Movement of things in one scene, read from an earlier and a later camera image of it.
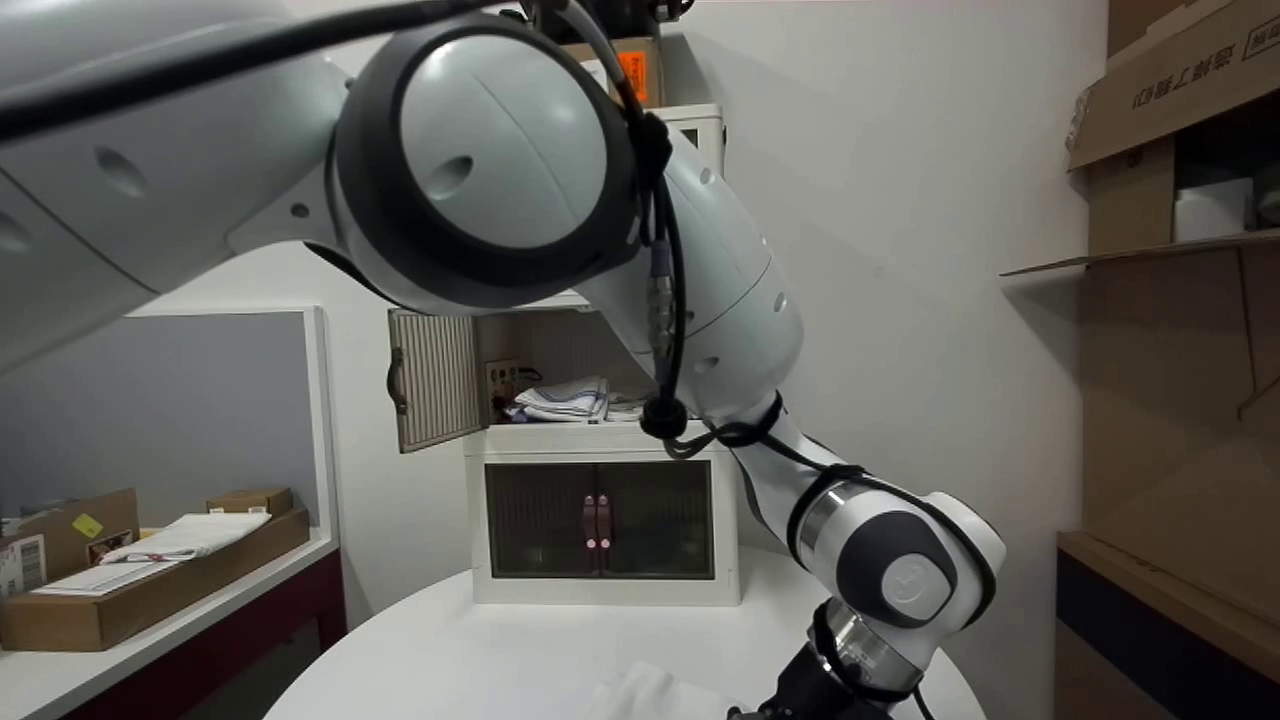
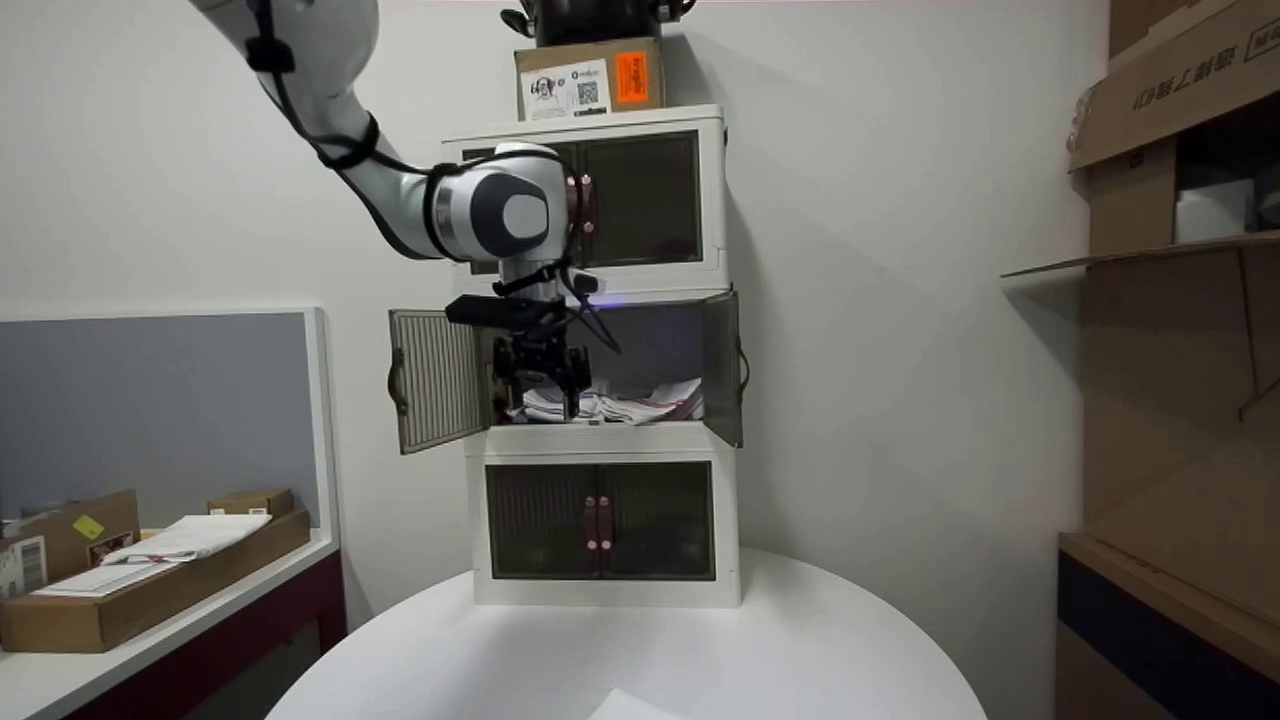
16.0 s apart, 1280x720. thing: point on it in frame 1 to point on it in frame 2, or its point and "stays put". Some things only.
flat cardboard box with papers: (80, 611) stays put
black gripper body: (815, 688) to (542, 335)
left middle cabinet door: (432, 373) stays put
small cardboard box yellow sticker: (65, 538) stays put
